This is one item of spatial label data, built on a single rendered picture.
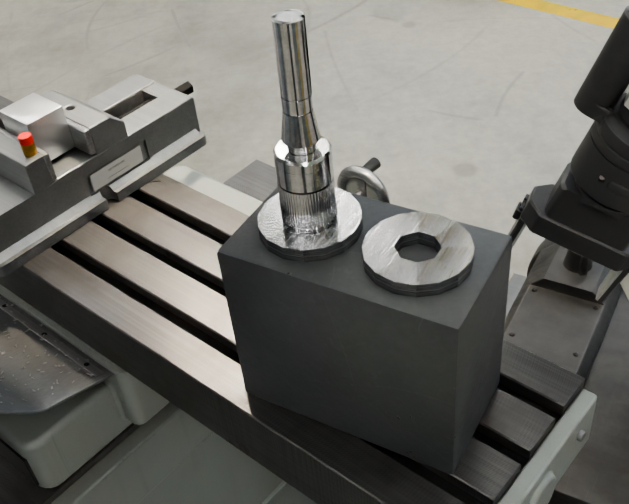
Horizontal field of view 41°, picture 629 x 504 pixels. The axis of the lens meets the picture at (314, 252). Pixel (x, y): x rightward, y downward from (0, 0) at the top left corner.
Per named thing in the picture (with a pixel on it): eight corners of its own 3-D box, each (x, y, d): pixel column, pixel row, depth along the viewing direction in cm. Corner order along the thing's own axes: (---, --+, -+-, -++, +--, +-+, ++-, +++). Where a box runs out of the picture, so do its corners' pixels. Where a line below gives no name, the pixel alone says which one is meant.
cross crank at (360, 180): (354, 196, 166) (350, 146, 158) (403, 217, 159) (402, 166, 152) (301, 239, 157) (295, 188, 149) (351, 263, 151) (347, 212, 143)
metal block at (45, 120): (47, 132, 110) (33, 92, 106) (75, 146, 106) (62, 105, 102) (13, 151, 107) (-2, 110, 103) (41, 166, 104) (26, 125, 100)
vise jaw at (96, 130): (70, 108, 115) (62, 83, 112) (128, 136, 108) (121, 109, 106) (34, 128, 112) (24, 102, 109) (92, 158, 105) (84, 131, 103)
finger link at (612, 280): (593, 303, 87) (622, 266, 83) (599, 283, 89) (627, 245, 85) (608, 310, 87) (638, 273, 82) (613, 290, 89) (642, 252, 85)
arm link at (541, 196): (644, 230, 87) (709, 145, 78) (630, 292, 81) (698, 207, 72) (531, 178, 89) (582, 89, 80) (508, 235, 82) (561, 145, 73)
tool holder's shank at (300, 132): (324, 136, 68) (313, 6, 61) (318, 159, 66) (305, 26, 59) (286, 135, 69) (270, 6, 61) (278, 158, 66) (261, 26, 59)
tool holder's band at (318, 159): (336, 142, 69) (335, 131, 69) (327, 175, 66) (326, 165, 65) (280, 140, 70) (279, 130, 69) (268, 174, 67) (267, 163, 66)
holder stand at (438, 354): (304, 314, 91) (285, 162, 78) (500, 381, 82) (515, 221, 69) (244, 393, 84) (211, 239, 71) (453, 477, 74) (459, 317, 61)
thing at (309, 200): (340, 200, 73) (336, 142, 69) (332, 234, 70) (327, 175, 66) (287, 198, 74) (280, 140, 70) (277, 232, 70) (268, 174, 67)
